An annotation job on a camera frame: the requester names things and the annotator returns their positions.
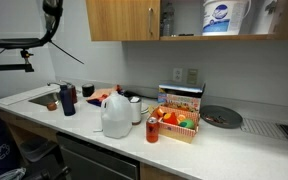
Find wooden upper cabinet carcass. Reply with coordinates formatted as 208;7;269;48
159;0;280;42

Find wooden base cabinet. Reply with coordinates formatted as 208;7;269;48
0;108;185;180

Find black tray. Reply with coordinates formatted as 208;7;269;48
121;87;159;100

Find pale yellow toy piece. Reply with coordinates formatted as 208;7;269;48
140;104;157;116

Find white tumbler with lid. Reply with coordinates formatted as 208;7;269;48
128;95;143;126

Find orange toy slice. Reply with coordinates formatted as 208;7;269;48
156;107;167;118

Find translucent plastic milk jug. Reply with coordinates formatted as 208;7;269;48
100;91;134;140

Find orange red toy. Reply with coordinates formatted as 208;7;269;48
162;111;180;126

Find red soda can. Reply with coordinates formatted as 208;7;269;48
145;116;160;144

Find peach cloth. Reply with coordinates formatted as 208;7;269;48
85;86;119;103

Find yellow orange toy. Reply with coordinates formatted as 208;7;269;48
176;113;187;123

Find blue cloth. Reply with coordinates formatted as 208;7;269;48
86;97;104;108

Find orange checkered cardboard tray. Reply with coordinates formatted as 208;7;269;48
149;105;202;145

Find green toy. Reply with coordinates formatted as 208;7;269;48
178;118;196;131

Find black cylindrical cup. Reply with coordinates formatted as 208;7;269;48
81;82;96;98

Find dark red bottle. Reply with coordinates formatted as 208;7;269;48
68;83;79;105

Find clear plastic bottle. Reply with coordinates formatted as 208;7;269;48
160;1;176;37

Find batteries in pan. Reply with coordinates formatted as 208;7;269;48
204;114;229;124

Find dark blue water bottle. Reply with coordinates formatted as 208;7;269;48
58;83;77;117

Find gray round pan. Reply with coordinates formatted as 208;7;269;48
199;104;244;130

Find black steel dishwasher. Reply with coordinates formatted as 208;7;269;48
55;131;141;180

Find chrome faucet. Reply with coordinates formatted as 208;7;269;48
46;80;74;89

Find brown round sponge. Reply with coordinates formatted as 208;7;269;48
46;101;59;112

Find steel sink basin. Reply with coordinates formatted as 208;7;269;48
28;91;62;108

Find white bucket blue label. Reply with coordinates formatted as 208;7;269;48
201;0;252;37

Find gray plastic bin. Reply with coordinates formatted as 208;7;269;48
18;135;59;164

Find black red tripod head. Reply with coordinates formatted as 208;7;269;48
19;48;36;66

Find black equipment base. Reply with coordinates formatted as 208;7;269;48
26;153;72;180

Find white plastic container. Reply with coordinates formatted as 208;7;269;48
249;0;279;35

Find crumpled plastic bag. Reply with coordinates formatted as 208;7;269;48
0;167;28;180

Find white wall outlet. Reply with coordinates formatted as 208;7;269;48
172;67;184;83

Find beige wall switch plate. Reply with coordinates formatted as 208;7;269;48
186;68;199;86

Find black robot cable hose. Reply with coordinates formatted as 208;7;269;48
42;0;65;46

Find wire drying rack mat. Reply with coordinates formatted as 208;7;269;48
239;117;288;141

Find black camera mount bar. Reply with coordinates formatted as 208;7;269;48
0;36;50;50

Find black camera rig rail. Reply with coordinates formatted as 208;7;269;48
0;62;36;73

